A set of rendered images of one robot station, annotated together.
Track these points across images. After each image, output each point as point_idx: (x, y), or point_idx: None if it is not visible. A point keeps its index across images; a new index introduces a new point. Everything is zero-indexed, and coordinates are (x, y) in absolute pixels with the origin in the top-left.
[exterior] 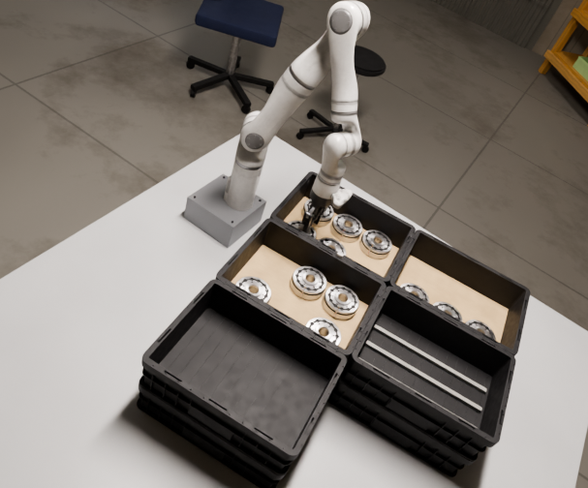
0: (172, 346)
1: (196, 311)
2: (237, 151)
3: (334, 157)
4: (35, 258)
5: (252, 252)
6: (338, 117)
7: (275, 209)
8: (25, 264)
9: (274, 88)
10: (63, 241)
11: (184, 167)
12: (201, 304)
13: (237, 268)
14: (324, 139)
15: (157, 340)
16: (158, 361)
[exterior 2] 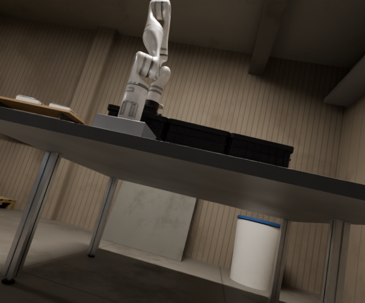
0: (264, 160)
1: (247, 145)
2: (143, 80)
3: (169, 78)
4: (281, 166)
5: (183, 137)
6: (167, 58)
7: (160, 115)
8: (294, 169)
9: (157, 36)
10: (243, 159)
11: (60, 119)
12: (243, 143)
13: (201, 140)
14: (165, 69)
15: (281, 145)
16: (277, 162)
